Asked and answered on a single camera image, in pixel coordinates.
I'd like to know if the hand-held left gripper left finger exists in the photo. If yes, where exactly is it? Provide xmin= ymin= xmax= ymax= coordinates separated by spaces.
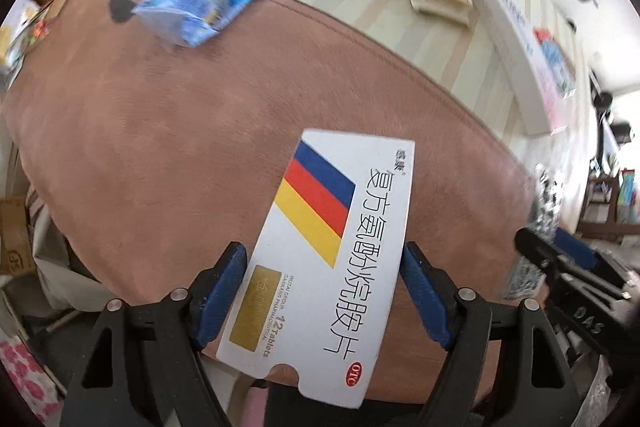
xmin=62 ymin=241 xmax=249 ymax=427

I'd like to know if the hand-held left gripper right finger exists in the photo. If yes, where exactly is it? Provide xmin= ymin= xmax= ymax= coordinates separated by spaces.
xmin=398 ymin=241 xmax=583 ymax=427

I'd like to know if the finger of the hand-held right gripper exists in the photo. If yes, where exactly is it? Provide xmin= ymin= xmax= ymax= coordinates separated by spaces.
xmin=515 ymin=227 xmax=568 ymax=280
xmin=554 ymin=227 xmax=602 ymax=273

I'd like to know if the white striped medicine box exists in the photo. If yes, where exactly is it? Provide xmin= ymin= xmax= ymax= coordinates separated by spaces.
xmin=216 ymin=129 xmax=416 ymax=409

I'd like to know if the wooden shelf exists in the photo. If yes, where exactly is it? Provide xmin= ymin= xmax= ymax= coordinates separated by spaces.
xmin=582 ymin=172 xmax=640 ymax=244

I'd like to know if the pink tablecloth with cat print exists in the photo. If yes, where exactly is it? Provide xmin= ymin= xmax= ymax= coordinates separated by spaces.
xmin=0 ymin=0 xmax=551 ymax=427

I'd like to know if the long white printed board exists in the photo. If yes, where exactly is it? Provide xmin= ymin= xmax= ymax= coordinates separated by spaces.
xmin=460 ymin=0 xmax=576 ymax=135

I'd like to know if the brown cardboard box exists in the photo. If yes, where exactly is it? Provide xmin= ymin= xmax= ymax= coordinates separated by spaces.
xmin=0 ymin=197 xmax=37 ymax=278

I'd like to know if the pink floral paper bag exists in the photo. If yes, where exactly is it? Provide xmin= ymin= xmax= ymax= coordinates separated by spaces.
xmin=0 ymin=339 xmax=62 ymax=427

